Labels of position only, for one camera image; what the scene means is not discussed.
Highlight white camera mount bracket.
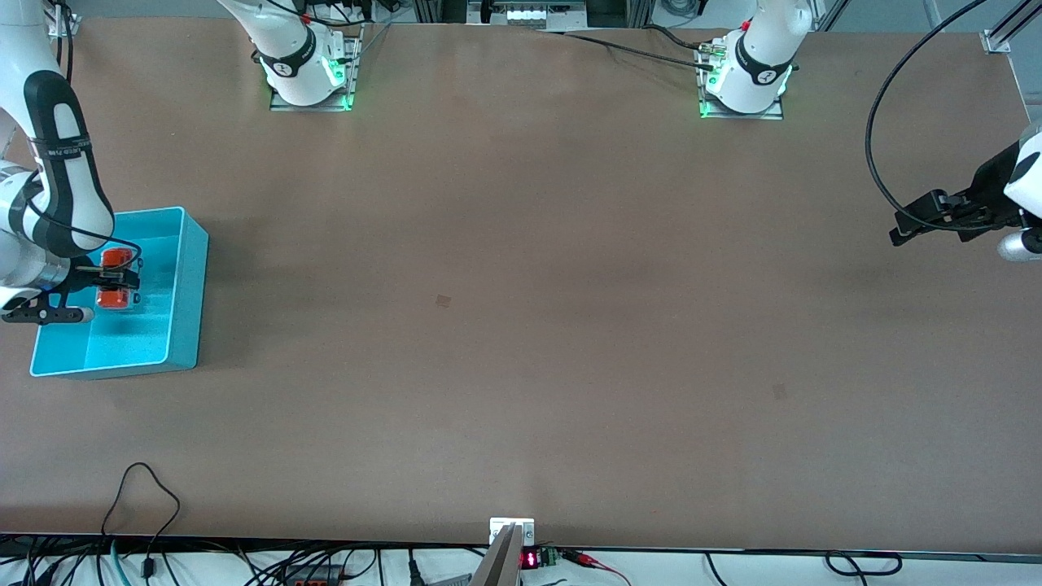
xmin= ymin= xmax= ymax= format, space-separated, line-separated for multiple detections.
xmin=489 ymin=518 xmax=536 ymax=546

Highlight long black table cable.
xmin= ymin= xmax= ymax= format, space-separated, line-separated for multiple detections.
xmin=537 ymin=29 xmax=717 ymax=72

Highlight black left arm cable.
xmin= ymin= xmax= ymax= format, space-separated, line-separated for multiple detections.
xmin=865 ymin=0 xmax=1027 ymax=233

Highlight orange toy bus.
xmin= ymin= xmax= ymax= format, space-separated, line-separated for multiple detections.
xmin=95 ymin=247 xmax=135 ymax=311

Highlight dark equipment rack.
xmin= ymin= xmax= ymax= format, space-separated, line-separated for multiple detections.
xmin=411 ymin=0 xmax=656 ymax=29

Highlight black coiled cable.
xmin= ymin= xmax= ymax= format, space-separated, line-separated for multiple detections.
xmin=824 ymin=551 xmax=903 ymax=578

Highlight white rack device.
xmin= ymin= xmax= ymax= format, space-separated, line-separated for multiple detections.
xmin=484 ymin=0 xmax=587 ymax=27

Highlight thin black looped cable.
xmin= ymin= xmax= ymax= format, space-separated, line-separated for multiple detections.
xmin=100 ymin=462 xmax=182 ymax=580

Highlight short black table cable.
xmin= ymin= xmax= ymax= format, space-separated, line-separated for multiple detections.
xmin=643 ymin=24 xmax=709 ymax=51

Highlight grey camera mount bar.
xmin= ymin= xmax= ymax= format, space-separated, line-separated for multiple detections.
xmin=468 ymin=523 xmax=523 ymax=586

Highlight red wires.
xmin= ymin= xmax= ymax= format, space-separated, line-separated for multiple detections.
xmin=562 ymin=550 xmax=632 ymax=586

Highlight blue plastic box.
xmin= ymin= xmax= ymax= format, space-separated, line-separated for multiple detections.
xmin=29 ymin=206 xmax=209 ymax=380

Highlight tangled black cables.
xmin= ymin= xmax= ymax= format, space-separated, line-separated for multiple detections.
xmin=0 ymin=536 xmax=489 ymax=586

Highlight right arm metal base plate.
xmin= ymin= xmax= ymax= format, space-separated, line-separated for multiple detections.
xmin=269 ymin=23 xmax=364 ymax=112

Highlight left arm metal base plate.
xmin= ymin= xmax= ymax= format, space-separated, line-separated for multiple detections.
xmin=698 ymin=39 xmax=787 ymax=121

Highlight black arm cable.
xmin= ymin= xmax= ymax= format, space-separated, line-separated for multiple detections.
xmin=865 ymin=0 xmax=1027 ymax=233
xmin=16 ymin=0 xmax=144 ymax=269

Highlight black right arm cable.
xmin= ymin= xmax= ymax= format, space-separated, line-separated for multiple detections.
xmin=16 ymin=0 xmax=144 ymax=269

